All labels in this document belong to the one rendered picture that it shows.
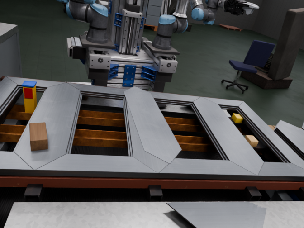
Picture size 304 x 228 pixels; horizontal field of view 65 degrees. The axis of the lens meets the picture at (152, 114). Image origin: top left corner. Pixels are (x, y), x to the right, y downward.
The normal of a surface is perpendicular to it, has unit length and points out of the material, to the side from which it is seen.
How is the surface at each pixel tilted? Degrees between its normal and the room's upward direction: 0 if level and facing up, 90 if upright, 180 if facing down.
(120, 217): 0
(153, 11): 90
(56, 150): 0
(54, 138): 0
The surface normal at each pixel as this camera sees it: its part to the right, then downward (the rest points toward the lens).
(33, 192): 0.18, -0.85
